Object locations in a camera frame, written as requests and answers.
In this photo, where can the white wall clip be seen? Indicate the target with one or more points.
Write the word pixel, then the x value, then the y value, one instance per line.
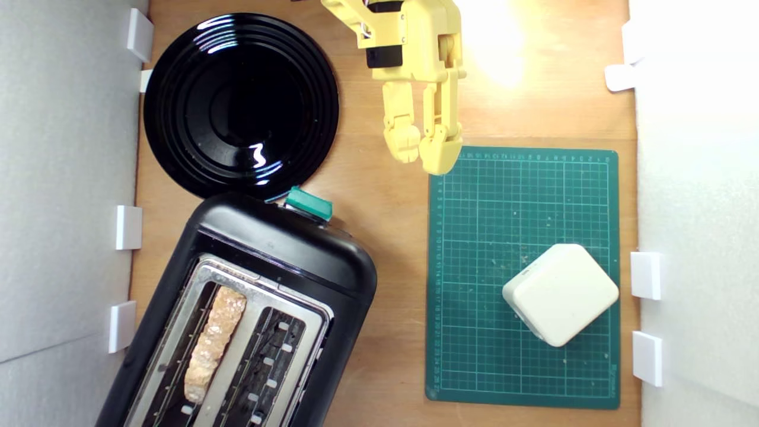
pixel 128 227
pixel 647 357
pixel 122 326
pixel 140 34
pixel 646 276
pixel 145 80
pixel 619 77

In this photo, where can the green cutting mat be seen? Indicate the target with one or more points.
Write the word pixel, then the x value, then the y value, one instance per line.
pixel 474 267

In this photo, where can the black plate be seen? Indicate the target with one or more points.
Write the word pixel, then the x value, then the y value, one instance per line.
pixel 237 107

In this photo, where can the white block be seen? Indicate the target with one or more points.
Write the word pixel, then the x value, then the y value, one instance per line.
pixel 560 293

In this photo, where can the green toaster lever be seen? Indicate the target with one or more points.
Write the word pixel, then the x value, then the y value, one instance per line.
pixel 308 203

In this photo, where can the black two-slot toaster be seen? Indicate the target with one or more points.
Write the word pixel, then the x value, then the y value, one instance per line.
pixel 284 255

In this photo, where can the brown bread slice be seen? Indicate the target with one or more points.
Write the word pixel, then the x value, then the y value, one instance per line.
pixel 214 344

